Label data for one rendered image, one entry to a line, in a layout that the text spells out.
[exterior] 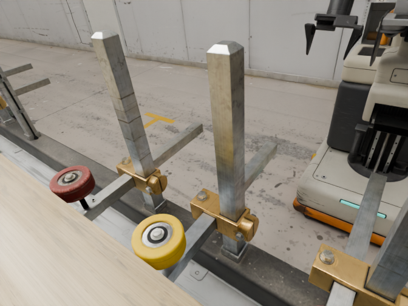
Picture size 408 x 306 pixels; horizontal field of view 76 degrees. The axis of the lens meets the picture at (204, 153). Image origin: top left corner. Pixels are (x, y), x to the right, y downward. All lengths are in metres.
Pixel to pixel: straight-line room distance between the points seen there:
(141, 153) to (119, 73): 0.18
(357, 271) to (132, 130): 0.47
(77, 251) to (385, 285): 0.44
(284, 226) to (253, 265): 0.98
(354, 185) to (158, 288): 1.23
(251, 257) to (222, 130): 0.33
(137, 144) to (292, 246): 1.11
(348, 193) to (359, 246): 0.90
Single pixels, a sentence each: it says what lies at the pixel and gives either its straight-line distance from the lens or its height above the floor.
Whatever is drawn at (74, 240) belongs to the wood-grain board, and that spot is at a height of 0.90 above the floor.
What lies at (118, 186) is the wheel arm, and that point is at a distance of 0.66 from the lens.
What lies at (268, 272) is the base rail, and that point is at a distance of 0.61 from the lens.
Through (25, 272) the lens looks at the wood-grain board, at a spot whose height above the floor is 0.90.
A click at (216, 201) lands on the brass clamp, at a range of 0.54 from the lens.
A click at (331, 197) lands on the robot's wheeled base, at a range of 1.42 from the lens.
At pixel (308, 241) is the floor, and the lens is 1.54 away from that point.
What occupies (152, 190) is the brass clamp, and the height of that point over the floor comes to 0.81.
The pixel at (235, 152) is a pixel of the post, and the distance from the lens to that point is 0.40.
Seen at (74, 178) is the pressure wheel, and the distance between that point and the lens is 0.59.
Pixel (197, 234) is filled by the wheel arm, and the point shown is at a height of 0.82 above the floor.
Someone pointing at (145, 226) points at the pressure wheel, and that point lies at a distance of 0.43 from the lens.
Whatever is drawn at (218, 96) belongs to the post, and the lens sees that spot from 0.36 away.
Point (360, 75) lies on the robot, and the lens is 1.45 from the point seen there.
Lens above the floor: 1.23
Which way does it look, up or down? 36 degrees down
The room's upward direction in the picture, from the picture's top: 7 degrees counter-clockwise
